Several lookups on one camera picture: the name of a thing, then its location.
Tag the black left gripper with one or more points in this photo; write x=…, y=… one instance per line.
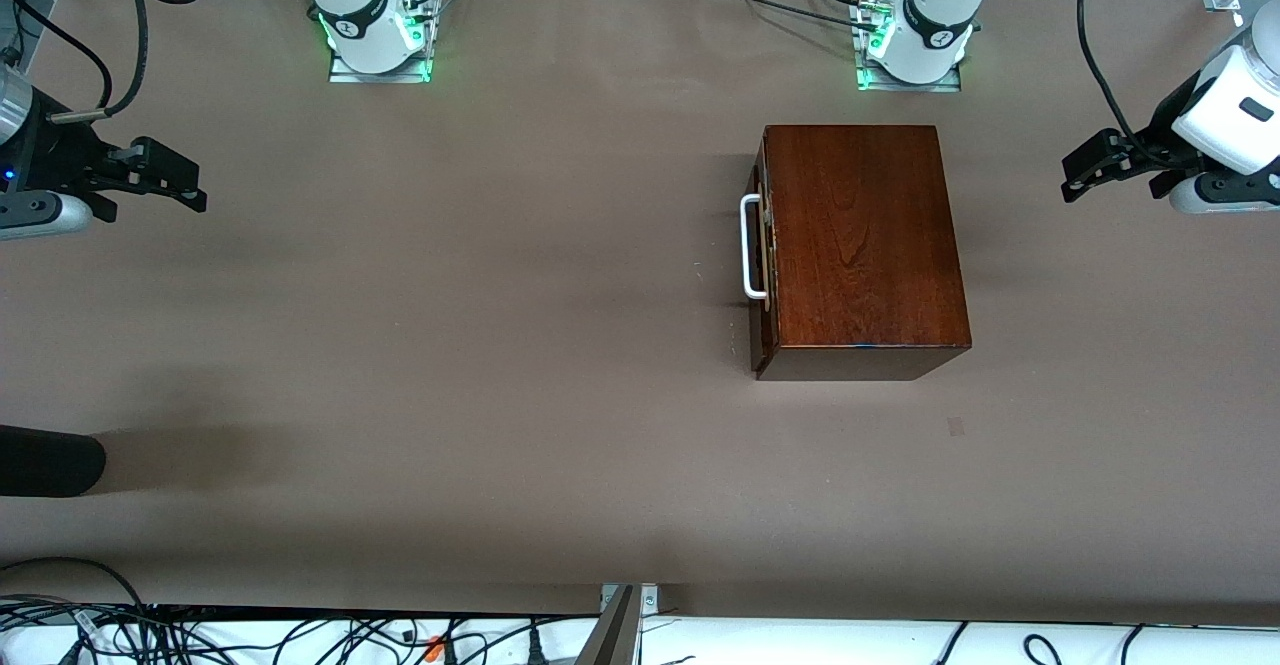
x=1153, y=148

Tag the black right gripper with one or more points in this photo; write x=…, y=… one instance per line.
x=62, y=157

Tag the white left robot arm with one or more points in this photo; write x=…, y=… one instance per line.
x=935, y=15

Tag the dark wooden cabinet box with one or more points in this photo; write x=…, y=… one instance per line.
x=860, y=245

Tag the black cylindrical object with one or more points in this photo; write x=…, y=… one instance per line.
x=45, y=461

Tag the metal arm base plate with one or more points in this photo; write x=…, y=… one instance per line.
x=380, y=77
x=915, y=85

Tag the metal mount bar with bracket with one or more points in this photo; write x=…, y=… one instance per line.
x=615, y=635

